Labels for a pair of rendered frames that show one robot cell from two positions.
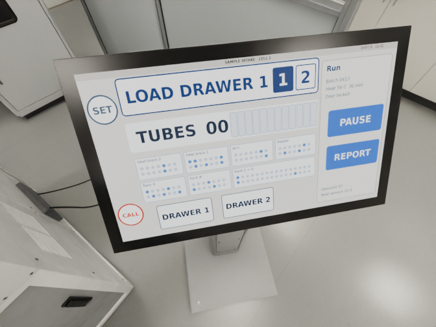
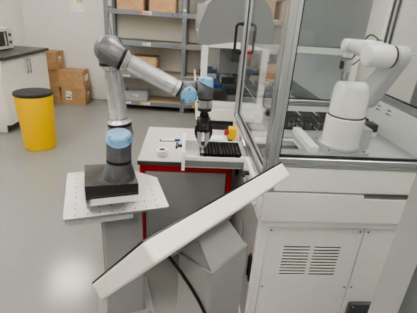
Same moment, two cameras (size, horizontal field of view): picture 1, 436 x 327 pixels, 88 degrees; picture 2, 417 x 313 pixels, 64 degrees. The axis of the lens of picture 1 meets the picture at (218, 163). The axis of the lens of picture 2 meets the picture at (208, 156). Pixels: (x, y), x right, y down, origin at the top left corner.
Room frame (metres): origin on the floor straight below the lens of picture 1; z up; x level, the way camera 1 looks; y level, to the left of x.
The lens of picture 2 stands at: (0.81, -0.52, 1.59)
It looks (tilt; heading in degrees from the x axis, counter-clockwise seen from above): 23 degrees down; 140
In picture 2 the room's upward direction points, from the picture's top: 4 degrees clockwise
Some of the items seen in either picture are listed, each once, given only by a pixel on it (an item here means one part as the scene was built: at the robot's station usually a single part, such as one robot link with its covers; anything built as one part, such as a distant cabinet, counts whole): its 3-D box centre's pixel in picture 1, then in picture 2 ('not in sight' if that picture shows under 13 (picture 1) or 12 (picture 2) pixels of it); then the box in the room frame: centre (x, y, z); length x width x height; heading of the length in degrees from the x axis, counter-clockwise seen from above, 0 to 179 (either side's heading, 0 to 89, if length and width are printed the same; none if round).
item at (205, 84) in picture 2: not in sight; (205, 88); (-0.48, 0.51, 1.24); 0.09 x 0.08 x 0.11; 61
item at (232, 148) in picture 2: not in sight; (219, 153); (-0.46, 0.63, 0.87); 0.22 x 0.18 x 0.06; 54
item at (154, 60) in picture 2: not in sight; (145, 64); (-4.22, 2.22, 0.72); 0.41 x 0.32 x 0.28; 50
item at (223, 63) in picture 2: not in sight; (253, 63); (-1.59, 2.00, 1.13); 1.78 x 1.14 x 0.45; 144
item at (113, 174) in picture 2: not in sight; (118, 167); (-0.57, 0.07, 0.87); 0.15 x 0.15 x 0.10
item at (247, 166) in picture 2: not in sight; (250, 179); (-0.14, 0.54, 0.87); 0.29 x 0.02 x 0.11; 144
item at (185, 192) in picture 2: not in sight; (185, 191); (-0.90, 0.72, 0.38); 0.62 x 0.58 x 0.76; 144
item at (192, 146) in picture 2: not in sight; (221, 153); (-0.46, 0.63, 0.86); 0.40 x 0.26 x 0.06; 54
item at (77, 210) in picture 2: not in sight; (115, 199); (-0.57, 0.05, 0.70); 0.45 x 0.44 x 0.12; 70
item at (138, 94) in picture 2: not in sight; (136, 94); (-4.30, 2.10, 0.22); 0.40 x 0.30 x 0.17; 50
